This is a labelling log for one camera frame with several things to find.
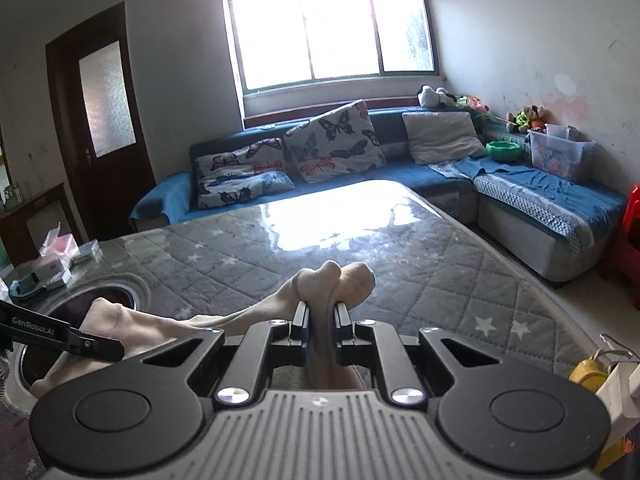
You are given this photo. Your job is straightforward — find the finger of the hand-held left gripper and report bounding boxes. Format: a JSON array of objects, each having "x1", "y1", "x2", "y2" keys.
[{"x1": 62, "y1": 328, "x2": 125, "y2": 361}]

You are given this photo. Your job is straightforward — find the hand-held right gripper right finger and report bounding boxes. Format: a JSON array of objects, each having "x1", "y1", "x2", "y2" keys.
[{"x1": 334, "y1": 301, "x2": 501, "y2": 406}]

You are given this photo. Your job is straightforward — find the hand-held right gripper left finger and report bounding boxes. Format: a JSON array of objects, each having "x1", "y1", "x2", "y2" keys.
[{"x1": 142, "y1": 301, "x2": 311, "y2": 406}]

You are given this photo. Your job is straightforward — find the cream garment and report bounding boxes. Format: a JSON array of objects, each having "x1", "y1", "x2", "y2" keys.
[{"x1": 30, "y1": 260, "x2": 377, "y2": 396}]

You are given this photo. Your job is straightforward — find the white box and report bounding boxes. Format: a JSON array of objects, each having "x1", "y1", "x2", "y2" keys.
[{"x1": 42, "y1": 259, "x2": 72, "y2": 288}]

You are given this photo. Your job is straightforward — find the round built-in table cooker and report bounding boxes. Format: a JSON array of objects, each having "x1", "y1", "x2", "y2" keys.
[{"x1": 0, "y1": 272, "x2": 153, "y2": 411}]

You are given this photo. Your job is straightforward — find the pink box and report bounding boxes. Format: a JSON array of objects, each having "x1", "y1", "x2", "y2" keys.
[{"x1": 40, "y1": 225, "x2": 81, "y2": 261}]

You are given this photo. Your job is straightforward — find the small clear box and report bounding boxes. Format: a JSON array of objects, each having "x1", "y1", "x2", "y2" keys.
[{"x1": 72, "y1": 240, "x2": 103, "y2": 263}]

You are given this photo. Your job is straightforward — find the dark wooden cabinet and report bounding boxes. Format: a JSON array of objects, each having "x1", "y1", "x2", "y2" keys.
[{"x1": 0, "y1": 125, "x2": 68, "y2": 268}]

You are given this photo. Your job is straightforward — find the flat butterfly print pillow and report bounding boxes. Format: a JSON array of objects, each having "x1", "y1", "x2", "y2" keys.
[{"x1": 195, "y1": 137, "x2": 296, "y2": 211}]

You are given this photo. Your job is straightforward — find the dark wooden glass-panel door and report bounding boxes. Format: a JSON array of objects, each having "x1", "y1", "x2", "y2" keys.
[{"x1": 46, "y1": 2, "x2": 157, "y2": 243}]

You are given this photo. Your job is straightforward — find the large butterfly print pillow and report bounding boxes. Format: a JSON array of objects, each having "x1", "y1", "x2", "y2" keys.
[{"x1": 284, "y1": 100, "x2": 388, "y2": 185}]

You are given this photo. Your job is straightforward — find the blue corner sofa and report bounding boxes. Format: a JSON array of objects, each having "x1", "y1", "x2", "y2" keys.
[{"x1": 129, "y1": 105, "x2": 628, "y2": 283}]

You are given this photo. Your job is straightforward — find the plain grey pillow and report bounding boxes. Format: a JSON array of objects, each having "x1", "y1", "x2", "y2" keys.
[{"x1": 401, "y1": 110, "x2": 493, "y2": 166}]

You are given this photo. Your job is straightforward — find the green bowl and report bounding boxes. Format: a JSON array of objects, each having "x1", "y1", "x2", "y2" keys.
[{"x1": 486, "y1": 140, "x2": 522, "y2": 163}]

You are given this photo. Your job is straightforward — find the blue sofa blanket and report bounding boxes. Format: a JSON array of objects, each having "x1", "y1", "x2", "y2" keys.
[{"x1": 430, "y1": 156, "x2": 628, "y2": 253}]

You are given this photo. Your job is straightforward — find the yellow round object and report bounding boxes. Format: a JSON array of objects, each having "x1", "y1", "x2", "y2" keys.
[{"x1": 570, "y1": 357, "x2": 608, "y2": 396}]

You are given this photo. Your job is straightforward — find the white black plush toy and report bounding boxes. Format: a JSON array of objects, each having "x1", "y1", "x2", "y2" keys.
[{"x1": 417, "y1": 85, "x2": 458, "y2": 109}]

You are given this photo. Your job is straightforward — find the pink green plush toy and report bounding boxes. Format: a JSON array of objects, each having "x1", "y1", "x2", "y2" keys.
[{"x1": 455, "y1": 94, "x2": 488, "y2": 113}]

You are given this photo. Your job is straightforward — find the clear plastic storage box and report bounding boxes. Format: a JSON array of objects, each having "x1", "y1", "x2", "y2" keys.
[{"x1": 527, "y1": 124, "x2": 598, "y2": 183}]

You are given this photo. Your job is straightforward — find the brown plush bear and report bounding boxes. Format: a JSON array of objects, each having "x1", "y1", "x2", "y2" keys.
[{"x1": 522, "y1": 105, "x2": 547, "y2": 133}]

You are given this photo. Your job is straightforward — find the red plastic stool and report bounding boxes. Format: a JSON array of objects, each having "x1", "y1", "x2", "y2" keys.
[{"x1": 597, "y1": 185, "x2": 640, "y2": 311}]

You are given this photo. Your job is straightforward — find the window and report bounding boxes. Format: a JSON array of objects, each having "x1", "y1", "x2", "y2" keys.
[{"x1": 222, "y1": 0, "x2": 441, "y2": 93}]

